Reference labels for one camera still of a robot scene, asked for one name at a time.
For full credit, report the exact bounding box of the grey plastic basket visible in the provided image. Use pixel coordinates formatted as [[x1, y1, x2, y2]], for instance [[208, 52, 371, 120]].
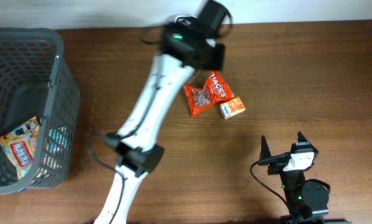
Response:
[[0, 28, 81, 195]]

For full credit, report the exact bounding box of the yellow snack bag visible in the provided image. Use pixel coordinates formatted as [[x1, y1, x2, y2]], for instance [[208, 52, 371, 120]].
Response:
[[0, 116, 40, 179]]

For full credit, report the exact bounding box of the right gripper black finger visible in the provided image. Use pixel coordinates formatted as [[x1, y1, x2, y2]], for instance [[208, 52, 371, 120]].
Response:
[[297, 131, 310, 144], [259, 135, 272, 161]]

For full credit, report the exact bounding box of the teal tissue pack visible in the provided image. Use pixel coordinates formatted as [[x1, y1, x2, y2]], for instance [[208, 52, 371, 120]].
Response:
[[47, 127, 68, 154]]

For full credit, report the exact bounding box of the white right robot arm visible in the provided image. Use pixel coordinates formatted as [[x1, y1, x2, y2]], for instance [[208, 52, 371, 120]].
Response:
[[250, 132, 348, 224]]

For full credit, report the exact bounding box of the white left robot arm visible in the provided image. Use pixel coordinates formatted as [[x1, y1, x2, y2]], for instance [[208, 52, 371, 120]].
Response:
[[94, 1, 232, 223]]

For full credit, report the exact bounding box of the red Hacks candy bag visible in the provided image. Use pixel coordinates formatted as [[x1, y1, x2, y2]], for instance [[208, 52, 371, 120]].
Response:
[[183, 71, 235, 117]]

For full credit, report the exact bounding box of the orange tissue pack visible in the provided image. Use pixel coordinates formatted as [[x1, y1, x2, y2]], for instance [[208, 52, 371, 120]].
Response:
[[220, 97, 246, 119]]

